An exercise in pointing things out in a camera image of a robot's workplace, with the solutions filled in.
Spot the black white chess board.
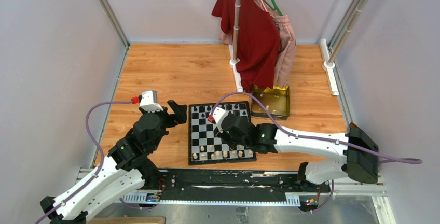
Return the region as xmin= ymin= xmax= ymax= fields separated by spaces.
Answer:
xmin=188 ymin=103 xmax=257 ymax=165

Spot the red t-shirt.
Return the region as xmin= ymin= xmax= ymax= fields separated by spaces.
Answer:
xmin=212 ymin=0 xmax=280 ymax=93

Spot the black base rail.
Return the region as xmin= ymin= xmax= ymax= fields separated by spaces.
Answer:
xmin=125 ymin=168 xmax=332 ymax=206

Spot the pink garment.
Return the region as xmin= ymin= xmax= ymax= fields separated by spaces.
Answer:
xmin=219 ymin=0 xmax=297 ymax=89

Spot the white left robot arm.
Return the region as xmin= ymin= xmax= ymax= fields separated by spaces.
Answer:
xmin=39 ymin=100 xmax=188 ymax=223

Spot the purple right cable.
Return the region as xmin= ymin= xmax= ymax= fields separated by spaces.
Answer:
xmin=208 ymin=92 xmax=423 ymax=213

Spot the yellow metal tin box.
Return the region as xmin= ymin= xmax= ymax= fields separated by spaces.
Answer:
xmin=252 ymin=86 xmax=291 ymax=120

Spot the brown cloth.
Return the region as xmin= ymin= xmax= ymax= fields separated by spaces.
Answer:
xmin=349 ymin=122 xmax=361 ymax=132

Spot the purple cable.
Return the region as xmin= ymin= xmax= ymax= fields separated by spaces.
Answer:
xmin=208 ymin=92 xmax=423 ymax=213
xmin=34 ymin=100 xmax=155 ymax=224

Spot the white right rack foot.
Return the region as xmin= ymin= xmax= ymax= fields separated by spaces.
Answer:
xmin=319 ymin=38 xmax=339 ymax=96

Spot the white clothes rack stand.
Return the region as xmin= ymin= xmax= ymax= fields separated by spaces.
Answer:
xmin=229 ymin=0 xmax=244 ymax=92

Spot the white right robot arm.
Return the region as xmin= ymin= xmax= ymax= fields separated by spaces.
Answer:
xmin=208 ymin=113 xmax=379 ymax=192

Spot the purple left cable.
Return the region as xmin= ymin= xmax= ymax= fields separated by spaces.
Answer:
xmin=34 ymin=100 xmax=155 ymax=224

